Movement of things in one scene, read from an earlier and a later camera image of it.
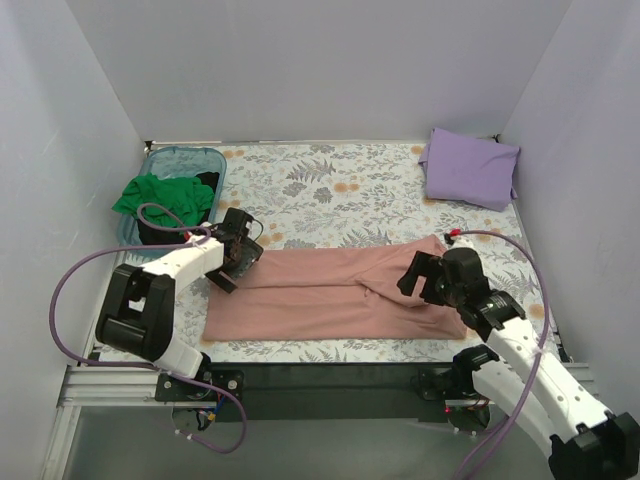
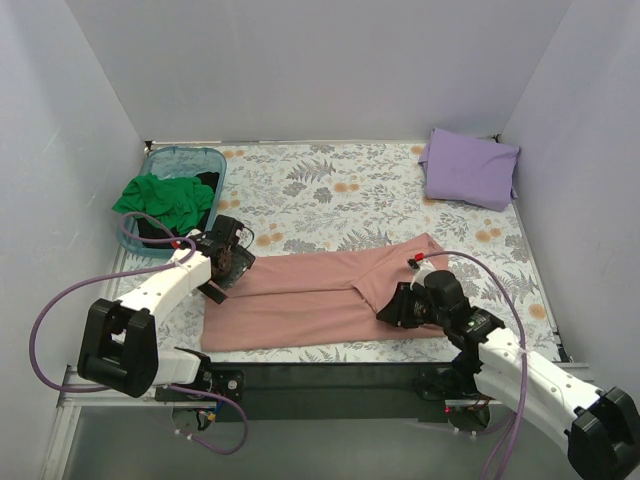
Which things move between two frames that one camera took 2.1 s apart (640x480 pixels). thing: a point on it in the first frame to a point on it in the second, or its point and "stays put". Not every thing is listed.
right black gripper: [427, 276] to [398, 310]
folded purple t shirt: [468, 169] stays put
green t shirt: [180, 199] stays put
